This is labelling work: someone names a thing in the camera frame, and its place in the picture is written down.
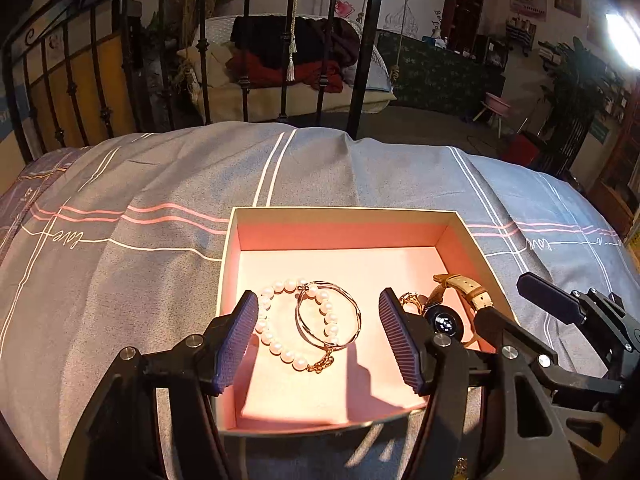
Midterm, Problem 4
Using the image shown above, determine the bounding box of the wooden shelf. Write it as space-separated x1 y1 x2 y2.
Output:
589 110 640 238

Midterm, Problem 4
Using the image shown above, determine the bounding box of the gold bangle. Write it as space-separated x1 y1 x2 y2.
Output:
294 282 362 347

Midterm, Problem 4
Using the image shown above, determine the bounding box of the red box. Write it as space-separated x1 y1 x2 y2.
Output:
501 130 547 167

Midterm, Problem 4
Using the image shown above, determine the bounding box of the red telephone booth cabinet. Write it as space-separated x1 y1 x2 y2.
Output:
440 0 489 54

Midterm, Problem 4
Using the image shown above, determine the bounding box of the green patterned counter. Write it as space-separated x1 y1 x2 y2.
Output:
377 30 507 117

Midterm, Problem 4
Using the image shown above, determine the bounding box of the yellow panel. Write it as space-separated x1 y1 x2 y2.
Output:
30 35 142 157

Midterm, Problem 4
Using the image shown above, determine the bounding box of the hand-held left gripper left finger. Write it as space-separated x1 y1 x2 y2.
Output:
59 289 260 480

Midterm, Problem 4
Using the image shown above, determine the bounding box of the watch with tan strap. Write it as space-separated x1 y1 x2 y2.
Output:
422 272 496 348

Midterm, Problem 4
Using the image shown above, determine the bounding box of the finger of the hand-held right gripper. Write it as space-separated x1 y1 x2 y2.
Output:
473 307 626 403
516 272 640 361

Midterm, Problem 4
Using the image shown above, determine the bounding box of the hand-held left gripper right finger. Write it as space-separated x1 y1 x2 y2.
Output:
378 287 582 480

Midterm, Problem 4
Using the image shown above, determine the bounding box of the pile of dark clothes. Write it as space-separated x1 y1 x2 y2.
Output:
227 14 362 93

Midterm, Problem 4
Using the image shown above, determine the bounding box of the pink stool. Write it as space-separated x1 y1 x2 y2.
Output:
472 91 513 138

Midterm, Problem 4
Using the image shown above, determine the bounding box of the pink-lined jewelry box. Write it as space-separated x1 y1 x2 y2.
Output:
212 206 521 433

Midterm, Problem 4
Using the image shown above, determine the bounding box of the grey striped blanket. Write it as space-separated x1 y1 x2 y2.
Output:
0 122 640 480

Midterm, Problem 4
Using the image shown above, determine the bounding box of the white hanging basket chair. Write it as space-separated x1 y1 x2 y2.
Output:
177 14 398 123

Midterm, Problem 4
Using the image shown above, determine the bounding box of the black metal bed frame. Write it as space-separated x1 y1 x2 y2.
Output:
0 0 391 163

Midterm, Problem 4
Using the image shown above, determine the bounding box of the small gold ring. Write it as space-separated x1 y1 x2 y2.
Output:
398 291 426 313

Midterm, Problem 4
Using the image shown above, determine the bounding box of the white rope tassel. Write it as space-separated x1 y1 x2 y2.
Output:
285 0 302 84

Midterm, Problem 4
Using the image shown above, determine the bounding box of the white pearl bracelet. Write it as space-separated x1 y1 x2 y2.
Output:
254 277 342 375

